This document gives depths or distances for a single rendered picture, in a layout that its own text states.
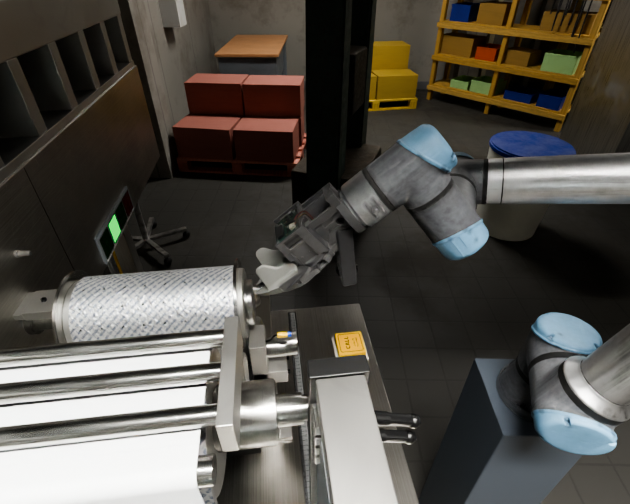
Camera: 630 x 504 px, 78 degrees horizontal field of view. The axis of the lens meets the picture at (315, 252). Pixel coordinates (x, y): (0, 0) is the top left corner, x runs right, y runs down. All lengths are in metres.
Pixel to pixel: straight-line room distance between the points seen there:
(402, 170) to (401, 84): 5.36
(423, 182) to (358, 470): 0.37
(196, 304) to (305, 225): 0.20
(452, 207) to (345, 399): 0.33
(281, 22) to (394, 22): 1.69
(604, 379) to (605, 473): 1.46
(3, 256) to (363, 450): 0.58
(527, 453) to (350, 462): 0.82
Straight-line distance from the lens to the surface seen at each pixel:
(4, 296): 0.71
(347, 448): 0.30
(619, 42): 4.45
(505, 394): 1.02
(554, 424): 0.80
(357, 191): 0.54
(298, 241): 0.56
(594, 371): 0.78
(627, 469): 2.27
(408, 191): 0.54
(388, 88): 5.83
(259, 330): 0.67
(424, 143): 0.54
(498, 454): 1.06
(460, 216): 0.57
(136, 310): 0.63
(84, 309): 0.66
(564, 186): 0.69
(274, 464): 0.88
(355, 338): 1.03
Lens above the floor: 1.70
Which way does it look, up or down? 37 degrees down
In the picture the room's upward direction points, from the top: straight up
